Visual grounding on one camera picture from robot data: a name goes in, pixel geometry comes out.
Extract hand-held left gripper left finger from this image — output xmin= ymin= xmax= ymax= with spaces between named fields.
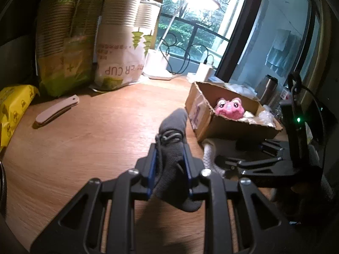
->
xmin=30 ymin=143 xmax=162 ymax=254

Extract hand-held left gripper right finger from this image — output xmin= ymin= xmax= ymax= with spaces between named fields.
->
xmin=183 ymin=144 xmax=300 ymax=254

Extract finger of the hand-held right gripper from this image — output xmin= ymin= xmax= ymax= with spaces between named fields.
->
xmin=236 ymin=138 xmax=291 ymax=157
xmin=215 ymin=156 xmax=295 ymax=188

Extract white textured cloth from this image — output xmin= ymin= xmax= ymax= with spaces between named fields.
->
xmin=203 ymin=139 xmax=239 ymax=180

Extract clear plastic bag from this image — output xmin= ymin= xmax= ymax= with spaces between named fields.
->
xmin=249 ymin=110 xmax=277 ymax=127

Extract grey sock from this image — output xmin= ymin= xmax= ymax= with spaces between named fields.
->
xmin=148 ymin=108 xmax=204 ymax=212

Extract cardboard box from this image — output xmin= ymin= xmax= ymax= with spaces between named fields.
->
xmin=185 ymin=81 xmax=283 ymax=143

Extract pink plush toy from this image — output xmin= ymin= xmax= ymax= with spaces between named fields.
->
xmin=214 ymin=98 xmax=245 ymax=119

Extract clear water bottle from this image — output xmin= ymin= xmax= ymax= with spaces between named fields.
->
xmin=278 ymin=83 xmax=290 ymax=106

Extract steel thermos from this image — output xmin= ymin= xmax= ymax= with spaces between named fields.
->
xmin=256 ymin=75 xmax=278 ymax=105

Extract hanging pale towels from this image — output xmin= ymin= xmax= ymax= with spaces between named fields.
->
xmin=265 ymin=29 xmax=301 ymax=77

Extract white charger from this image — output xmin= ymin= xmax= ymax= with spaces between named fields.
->
xmin=196 ymin=63 xmax=212 ymax=81

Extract white desk lamp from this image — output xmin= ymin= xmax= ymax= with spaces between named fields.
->
xmin=143 ymin=0 xmax=220 ymax=81

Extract beige curtain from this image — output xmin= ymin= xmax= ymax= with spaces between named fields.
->
xmin=315 ymin=0 xmax=339 ymax=112

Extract white paper cup package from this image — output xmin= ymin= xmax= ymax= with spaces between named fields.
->
xmin=90 ymin=0 xmax=162 ymax=92

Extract beige folding knife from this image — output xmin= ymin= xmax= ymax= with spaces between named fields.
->
xmin=33 ymin=95 xmax=80 ymax=129

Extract green paper cup package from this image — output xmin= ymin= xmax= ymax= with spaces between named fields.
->
xmin=35 ymin=0 xmax=106 ymax=97

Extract black balcony railing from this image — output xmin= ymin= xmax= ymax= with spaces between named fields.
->
xmin=159 ymin=12 xmax=231 ymax=59

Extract yellow packet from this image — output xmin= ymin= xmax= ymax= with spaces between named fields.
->
xmin=0 ymin=85 xmax=40 ymax=154

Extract black charging cable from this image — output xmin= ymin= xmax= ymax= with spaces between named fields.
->
xmin=159 ymin=32 xmax=215 ymax=75

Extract black window frame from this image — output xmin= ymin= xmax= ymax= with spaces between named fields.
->
xmin=216 ymin=0 xmax=268 ymax=81

